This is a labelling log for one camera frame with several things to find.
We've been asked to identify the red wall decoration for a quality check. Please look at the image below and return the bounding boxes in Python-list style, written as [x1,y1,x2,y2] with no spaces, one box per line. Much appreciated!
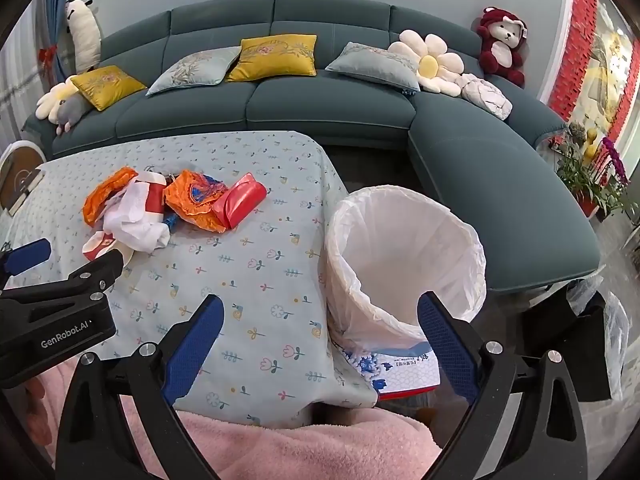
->
[547,0,640,146]

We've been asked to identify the cream flower plush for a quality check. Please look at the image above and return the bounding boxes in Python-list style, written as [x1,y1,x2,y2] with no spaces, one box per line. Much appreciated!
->
[35,80,81,122]

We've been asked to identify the long white plush toy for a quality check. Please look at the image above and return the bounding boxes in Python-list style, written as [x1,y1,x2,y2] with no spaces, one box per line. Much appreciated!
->
[64,0,102,73]

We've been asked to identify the purple orchid plant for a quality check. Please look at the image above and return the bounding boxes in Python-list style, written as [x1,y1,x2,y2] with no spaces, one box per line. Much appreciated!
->
[597,137,630,186]

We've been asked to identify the red and white wrapper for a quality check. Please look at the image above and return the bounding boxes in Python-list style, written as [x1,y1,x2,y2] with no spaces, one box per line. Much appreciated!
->
[81,232,133,263]

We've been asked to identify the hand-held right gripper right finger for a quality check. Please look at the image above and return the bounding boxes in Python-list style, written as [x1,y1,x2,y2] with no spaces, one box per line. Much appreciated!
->
[416,291,588,480]

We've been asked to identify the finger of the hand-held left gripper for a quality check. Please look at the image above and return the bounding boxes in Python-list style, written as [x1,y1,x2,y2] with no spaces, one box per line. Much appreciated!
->
[0,238,52,291]
[67,249,126,293]

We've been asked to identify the white flower cushion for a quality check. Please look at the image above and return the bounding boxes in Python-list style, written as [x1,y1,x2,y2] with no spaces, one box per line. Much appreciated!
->
[387,29,466,97]

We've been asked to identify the yellow embroidered cushion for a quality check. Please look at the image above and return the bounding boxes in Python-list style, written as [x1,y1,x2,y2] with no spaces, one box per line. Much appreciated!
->
[226,35,318,82]
[70,66,148,112]

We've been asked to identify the white plastic bag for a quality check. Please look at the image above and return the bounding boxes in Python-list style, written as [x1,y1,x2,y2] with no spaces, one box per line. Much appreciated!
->
[102,170,171,253]

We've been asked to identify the red teddy bear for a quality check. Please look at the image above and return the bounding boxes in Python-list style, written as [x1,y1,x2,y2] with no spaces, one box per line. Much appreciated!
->
[475,6,528,88]

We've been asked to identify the pink fleece blanket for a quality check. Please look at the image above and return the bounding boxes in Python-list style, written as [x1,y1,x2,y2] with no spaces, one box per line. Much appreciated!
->
[20,355,443,480]

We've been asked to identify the red packet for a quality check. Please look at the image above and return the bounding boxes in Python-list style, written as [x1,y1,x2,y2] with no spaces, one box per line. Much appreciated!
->
[212,172,267,229]

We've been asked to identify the floral light blue tablecloth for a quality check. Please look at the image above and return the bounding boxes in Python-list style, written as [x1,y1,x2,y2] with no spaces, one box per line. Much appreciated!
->
[0,131,378,428]

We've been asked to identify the orange snack packet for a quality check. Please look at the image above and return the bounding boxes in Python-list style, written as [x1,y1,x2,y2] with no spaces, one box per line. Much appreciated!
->
[82,168,139,226]
[165,170,228,233]

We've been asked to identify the white folded quilt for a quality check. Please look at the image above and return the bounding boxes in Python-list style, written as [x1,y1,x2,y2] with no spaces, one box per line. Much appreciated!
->
[455,73,513,121]

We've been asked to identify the green potted plant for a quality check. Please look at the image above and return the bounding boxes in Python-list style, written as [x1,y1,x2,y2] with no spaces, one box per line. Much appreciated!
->
[555,125,601,218]

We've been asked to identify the blue and white printed box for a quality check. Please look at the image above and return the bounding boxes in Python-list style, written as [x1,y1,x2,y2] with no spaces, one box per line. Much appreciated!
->
[330,332,441,401]

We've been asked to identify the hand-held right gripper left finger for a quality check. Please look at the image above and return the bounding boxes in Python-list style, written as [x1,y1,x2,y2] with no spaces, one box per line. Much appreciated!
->
[52,294,226,480]

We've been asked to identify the teal sectional sofa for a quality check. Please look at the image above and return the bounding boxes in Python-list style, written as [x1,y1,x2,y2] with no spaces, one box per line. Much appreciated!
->
[22,0,601,293]

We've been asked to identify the grey plush toy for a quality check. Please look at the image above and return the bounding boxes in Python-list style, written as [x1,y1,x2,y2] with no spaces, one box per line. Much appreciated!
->
[55,95,96,136]

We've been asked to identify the bin with white liner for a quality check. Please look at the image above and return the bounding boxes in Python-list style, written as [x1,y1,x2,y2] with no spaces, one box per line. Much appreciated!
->
[324,185,488,356]

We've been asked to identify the light blue embroidered cushion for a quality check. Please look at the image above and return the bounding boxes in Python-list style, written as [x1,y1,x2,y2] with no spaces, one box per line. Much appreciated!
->
[325,42,421,96]
[146,46,242,97]

